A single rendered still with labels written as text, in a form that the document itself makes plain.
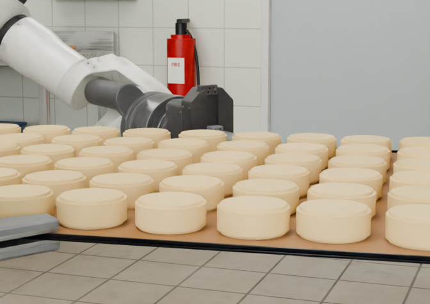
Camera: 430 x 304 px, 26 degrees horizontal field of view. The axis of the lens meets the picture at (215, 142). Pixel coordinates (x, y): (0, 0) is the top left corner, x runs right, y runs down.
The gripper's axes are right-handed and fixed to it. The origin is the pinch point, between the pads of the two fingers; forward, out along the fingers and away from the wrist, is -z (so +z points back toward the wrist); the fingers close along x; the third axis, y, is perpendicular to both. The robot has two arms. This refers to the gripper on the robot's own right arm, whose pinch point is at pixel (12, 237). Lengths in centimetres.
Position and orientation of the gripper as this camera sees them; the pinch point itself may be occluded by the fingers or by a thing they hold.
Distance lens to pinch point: 64.4
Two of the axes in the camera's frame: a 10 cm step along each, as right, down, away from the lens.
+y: -5.2, -1.2, 8.4
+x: -0.1, -9.9, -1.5
